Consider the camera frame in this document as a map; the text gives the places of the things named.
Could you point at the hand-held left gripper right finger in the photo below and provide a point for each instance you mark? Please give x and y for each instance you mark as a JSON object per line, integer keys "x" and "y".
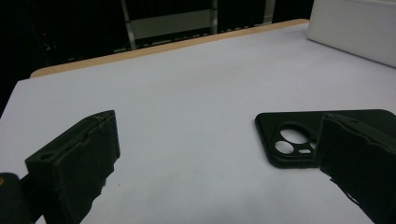
{"x": 361, "y": 161}

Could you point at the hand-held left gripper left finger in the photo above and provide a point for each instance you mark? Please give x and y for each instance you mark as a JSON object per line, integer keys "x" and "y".
{"x": 77, "y": 161}

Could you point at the black phone case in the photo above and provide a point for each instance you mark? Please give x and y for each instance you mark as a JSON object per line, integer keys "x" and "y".
{"x": 271, "y": 130}

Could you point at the white plastic bin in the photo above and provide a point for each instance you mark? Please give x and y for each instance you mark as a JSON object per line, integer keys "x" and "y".
{"x": 355, "y": 28}

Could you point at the white metal stand frame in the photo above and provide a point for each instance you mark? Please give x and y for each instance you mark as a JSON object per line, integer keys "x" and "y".
{"x": 171, "y": 23}

